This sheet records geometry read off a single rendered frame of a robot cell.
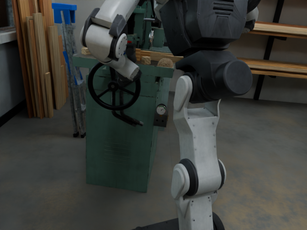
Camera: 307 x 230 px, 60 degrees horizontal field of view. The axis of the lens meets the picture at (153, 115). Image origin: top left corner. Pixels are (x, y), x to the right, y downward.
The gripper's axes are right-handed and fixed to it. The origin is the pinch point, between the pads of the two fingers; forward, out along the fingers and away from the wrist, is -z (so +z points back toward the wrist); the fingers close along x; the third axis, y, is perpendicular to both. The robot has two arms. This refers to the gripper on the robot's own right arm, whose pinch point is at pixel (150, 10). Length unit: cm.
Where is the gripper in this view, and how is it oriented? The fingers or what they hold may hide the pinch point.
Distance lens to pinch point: 155.1
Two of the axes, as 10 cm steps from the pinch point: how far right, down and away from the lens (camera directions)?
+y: 0.8, -0.1, 10.0
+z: 9.9, 1.4, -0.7
